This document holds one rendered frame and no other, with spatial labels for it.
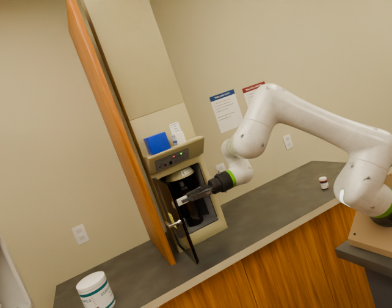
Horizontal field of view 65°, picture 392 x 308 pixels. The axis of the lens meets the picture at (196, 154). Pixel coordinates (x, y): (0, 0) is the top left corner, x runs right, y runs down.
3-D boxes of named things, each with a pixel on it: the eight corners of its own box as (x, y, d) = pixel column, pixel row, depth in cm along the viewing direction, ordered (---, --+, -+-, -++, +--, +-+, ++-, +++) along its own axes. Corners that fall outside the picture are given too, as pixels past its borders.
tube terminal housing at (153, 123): (166, 240, 192) (122, 124, 181) (210, 218, 203) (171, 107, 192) (179, 253, 169) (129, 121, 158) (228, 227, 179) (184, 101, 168)
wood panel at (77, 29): (150, 239, 203) (68, 30, 183) (154, 237, 204) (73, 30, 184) (171, 266, 158) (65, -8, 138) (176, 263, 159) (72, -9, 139)
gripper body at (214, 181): (212, 176, 151) (195, 183, 148) (219, 178, 143) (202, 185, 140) (217, 190, 152) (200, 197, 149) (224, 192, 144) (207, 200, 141)
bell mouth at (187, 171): (162, 180, 184) (159, 172, 183) (188, 169, 190) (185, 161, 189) (170, 184, 167) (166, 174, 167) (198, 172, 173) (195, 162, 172)
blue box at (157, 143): (148, 154, 161) (142, 139, 160) (165, 148, 164) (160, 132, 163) (152, 155, 152) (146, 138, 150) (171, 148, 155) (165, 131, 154)
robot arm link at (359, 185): (406, 183, 106) (372, 161, 99) (389, 224, 105) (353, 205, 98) (373, 176, 118) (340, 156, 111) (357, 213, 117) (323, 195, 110)
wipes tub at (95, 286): (88, 308, 145) (76, 280, 143) (114, 294, 149) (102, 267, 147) (88, 322, 133) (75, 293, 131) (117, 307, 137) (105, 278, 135)
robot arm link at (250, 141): (277, 129, 104) (245, 115, 104) (262, 164, 103) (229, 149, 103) (264, 135, 122) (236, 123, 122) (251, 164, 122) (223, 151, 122)
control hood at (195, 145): (149, 174, 162) (142, 157, 160) (202, 153, 173) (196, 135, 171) (154, 176, 151) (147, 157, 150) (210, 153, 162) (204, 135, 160)
